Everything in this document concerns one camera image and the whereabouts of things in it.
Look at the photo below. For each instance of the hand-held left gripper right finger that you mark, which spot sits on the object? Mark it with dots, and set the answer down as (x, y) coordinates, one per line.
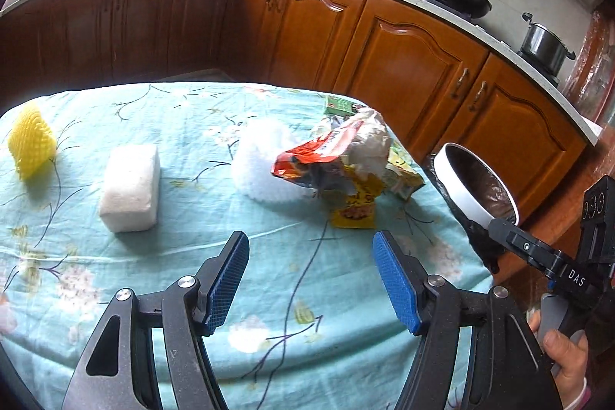
(396, 285)

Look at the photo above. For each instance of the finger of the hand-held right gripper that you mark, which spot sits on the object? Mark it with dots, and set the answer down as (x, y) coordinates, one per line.
(521, 242)

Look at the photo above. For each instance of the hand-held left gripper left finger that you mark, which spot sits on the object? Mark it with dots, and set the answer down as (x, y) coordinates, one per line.
(226, 285)

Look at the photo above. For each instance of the black bin bag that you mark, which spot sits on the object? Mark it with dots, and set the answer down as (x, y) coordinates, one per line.
(480, 242)

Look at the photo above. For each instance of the white round bin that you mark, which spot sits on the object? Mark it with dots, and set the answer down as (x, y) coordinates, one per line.
(463, 194)

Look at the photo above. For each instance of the yellow snack packet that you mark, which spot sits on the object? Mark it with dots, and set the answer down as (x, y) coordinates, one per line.
(353, 210)

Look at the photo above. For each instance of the white foam fruit net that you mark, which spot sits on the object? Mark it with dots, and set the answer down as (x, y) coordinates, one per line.
(257, 160)

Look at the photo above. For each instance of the white foam block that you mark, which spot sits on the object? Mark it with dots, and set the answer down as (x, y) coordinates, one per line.
(129, 189)

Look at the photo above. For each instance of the red snack packet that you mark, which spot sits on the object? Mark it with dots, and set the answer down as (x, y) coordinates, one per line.
(298, 160)

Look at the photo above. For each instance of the green box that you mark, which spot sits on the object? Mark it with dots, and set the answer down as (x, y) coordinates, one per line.
(338, 106)

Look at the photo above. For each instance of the yellow foam fruit net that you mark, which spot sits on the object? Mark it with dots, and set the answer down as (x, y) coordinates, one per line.
(31, 141)

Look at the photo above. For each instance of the person's right hand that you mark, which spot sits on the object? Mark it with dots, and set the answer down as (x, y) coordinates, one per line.
(567, 357)

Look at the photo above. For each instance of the teal floral tablecloth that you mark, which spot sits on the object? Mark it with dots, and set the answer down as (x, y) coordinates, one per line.
(168, 256)

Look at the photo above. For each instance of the black gas stove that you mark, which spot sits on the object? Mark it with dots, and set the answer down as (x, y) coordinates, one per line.
(550, 78)

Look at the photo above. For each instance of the dark steel pot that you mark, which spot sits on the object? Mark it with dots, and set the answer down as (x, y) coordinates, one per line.
(543, 47)

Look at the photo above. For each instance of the brown wooden base cabinets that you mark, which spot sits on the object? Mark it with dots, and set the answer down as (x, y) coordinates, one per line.
(403, 49)

